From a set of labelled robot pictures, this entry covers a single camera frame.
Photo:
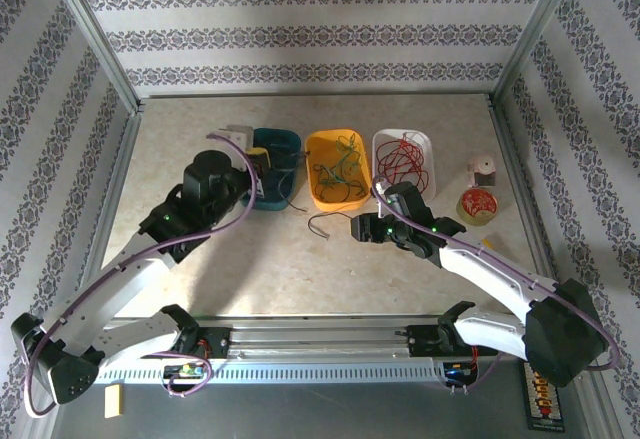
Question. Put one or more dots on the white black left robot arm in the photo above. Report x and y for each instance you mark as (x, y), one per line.
(110, 289)

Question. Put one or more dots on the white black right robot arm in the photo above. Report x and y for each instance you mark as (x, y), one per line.
(490, 269)

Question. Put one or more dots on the teal plastic bin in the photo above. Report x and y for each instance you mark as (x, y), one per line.
(282, 135)

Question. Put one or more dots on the orange plastic bin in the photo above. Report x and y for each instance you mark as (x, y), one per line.
(332, 205)

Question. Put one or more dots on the round red gold tin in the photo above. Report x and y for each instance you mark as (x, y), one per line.
(477, 205)

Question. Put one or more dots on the yellow flat stick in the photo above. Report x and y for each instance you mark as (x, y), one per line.
(487, 244)

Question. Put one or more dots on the white plastic bin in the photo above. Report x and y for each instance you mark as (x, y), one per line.
(385, 140)

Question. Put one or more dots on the small pink white device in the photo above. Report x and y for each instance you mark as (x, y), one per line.
(482, 170)

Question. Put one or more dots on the small circuit board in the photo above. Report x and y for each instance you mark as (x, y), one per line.
(457, 370)
(187, 370)

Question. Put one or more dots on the grey metal sheet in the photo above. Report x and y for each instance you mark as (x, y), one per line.
(325, 409)

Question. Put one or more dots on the black yellow connector board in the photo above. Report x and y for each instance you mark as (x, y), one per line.
(545, 409)

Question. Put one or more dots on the pale yellow block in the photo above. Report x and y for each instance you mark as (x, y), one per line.
(113, 400)

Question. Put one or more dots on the thin aluminium edge rail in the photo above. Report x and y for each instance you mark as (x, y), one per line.
(300, 95)

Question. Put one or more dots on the aluminium side rail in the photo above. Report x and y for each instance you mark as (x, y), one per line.
(107, 209)
(504, 134)

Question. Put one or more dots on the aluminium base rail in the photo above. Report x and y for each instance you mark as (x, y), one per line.
(310, 339)

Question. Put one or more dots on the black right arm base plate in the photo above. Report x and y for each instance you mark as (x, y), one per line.
(422, 341)

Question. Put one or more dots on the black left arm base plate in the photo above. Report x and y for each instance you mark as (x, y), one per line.
(220, 341)

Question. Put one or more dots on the aluminium frame post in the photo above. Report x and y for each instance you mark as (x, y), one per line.
(92, 34)
(542, 19)

